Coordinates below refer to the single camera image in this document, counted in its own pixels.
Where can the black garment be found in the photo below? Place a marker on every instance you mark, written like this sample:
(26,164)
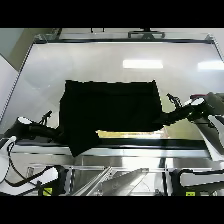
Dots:
(110,106)

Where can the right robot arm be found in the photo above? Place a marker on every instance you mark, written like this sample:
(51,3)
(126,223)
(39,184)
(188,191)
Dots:
(200,108)

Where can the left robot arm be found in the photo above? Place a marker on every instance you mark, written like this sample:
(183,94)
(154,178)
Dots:
(23,128)

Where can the silver frame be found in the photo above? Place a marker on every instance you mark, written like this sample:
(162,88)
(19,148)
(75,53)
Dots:
(126,181)

